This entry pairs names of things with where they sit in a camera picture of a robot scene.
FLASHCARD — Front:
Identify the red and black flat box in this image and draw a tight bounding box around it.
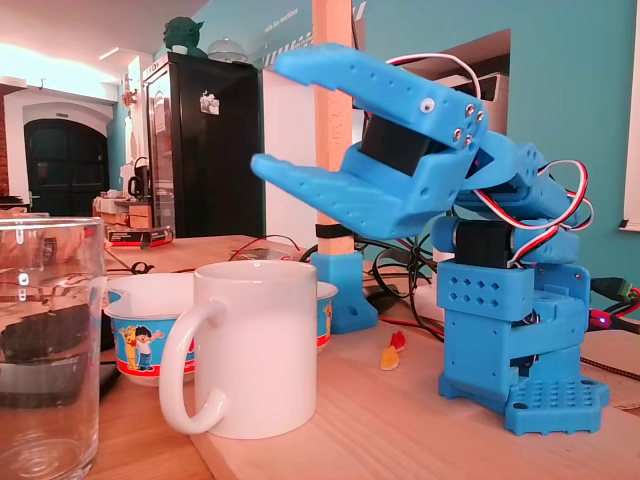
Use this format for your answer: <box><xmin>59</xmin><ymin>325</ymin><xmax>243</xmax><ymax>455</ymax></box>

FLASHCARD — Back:
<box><xmin>107</xmin><ymin>225</ymin><xmax>175</xmax><ymax>250</ymax></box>

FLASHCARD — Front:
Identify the plastic cartoon print candy bowl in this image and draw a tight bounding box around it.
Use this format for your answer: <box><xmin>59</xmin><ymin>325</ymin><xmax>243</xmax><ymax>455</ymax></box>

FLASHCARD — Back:
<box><xmin>102</xmin><ymin>272</ymin><xmax>340</xmax><ymax>389</ymax></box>

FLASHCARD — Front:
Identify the black electric kettle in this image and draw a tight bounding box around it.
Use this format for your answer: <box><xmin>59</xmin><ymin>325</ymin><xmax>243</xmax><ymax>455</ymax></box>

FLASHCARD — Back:
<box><xmin>127</xmin><ymin>157</ymin><xmax>153</xmax><ymax>201</ymax></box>

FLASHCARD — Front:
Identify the dark controller board red LED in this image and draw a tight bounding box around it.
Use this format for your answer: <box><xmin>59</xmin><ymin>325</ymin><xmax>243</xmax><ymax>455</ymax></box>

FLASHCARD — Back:
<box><xmin>588</xmin><ymin>308</ymin><xmax>640</xmax><ymax>334</ymax></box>

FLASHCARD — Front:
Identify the clear drinking glass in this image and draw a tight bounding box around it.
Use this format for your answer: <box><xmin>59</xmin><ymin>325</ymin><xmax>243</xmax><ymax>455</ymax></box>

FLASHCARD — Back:
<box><xmin>0</xmin><ymin>216</ymin><xmax>109</xmax><ymax>480</ymax></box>

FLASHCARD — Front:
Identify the clear glass dome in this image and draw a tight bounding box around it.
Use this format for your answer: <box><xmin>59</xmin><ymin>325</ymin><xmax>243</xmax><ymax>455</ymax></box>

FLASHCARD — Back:
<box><xmin>207</xmin><ymin>36</ymin><xmax>247</xmax><ymax>64</ymax></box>

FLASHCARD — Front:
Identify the wooden drawer cabinet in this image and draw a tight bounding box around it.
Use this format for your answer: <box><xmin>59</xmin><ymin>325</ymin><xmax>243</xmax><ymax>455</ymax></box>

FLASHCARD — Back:
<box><xmin>92</xmin><ymin>192</ymin><xmax>154</xmax><ymax>232</ymax></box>

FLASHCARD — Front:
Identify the blue printed post mount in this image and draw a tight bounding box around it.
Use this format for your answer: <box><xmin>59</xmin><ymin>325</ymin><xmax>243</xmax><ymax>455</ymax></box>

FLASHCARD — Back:
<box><xmin>309</xmin><ymin>249</ymin><xmax>380</xmax><ymax>335</ymax></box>

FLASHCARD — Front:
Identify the wooden camera post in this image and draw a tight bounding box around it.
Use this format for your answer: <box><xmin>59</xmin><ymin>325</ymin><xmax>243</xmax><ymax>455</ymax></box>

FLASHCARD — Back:
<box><xmin>310</xmin><ymin>0</ymin><xmax>359</xmax><ymax>257</ymax></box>

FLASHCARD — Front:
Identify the black strap on post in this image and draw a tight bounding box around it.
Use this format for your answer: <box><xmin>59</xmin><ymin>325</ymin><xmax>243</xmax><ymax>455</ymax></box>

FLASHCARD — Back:
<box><xmin>314</xmin><ymin>224</ymin><xmax>355</xmax><ymax>240</ymax></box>

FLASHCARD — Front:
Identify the black power cable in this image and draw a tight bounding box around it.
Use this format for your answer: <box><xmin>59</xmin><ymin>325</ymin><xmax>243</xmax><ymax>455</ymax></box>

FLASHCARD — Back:
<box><xmin>357</xmin><ymin>234</ymin><xmax>446</xmax><ymax>344</ymax></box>

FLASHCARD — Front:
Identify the green Yoda figure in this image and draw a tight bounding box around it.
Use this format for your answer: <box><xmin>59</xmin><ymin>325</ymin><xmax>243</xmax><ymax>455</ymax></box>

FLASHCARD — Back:
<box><xmin>162</xmin><ymin>16</ymin><xmax>207</xmax><ymax>60</ymax></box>

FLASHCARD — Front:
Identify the dark arched door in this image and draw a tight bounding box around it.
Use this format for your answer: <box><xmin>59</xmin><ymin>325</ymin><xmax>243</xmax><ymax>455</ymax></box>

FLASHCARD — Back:
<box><xmin>23</xmin><ymin>118</ymin><xmax>110</xmax><ymax>217</ymax></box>

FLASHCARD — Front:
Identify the white office printer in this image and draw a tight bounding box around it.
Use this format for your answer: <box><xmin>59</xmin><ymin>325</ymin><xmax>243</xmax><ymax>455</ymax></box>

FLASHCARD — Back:
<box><xmin>449</xmin><ymin>71</ymin><xmax>511</xmax><ymax>139</ymax></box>

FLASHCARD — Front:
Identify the white ceramic mug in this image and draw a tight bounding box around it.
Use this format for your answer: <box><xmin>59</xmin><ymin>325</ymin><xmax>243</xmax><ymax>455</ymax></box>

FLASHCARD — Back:
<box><xmin>158</xmin><ymin>259</ymin><xmax>320</xmax><ymax>441</ymax></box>

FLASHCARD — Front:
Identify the light wooden base board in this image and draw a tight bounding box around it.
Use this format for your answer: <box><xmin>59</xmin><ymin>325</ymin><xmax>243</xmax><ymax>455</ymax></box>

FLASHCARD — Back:
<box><xmin>189</xmin><ymin>319</ymin><xmax>640</xmax><ymax>480</ymax></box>

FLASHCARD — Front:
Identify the black glass door fridge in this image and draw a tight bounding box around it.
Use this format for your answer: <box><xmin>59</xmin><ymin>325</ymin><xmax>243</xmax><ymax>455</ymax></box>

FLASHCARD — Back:
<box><xmin>142</xmin><ymin>52</ymin><xmax>265</xmax><ymax>240</ymax></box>

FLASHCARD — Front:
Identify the white red black servo cable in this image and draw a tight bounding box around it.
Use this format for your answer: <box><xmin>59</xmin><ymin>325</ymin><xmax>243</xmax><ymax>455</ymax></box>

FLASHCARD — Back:
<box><xmin>469</xmin><ymin>159</ymin><xmax>596</xmax><ymax>266</ymax></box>
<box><xmin>387</xmin><ymin>52</ymin><xmax>484</xmax><ymax>101</ymax></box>

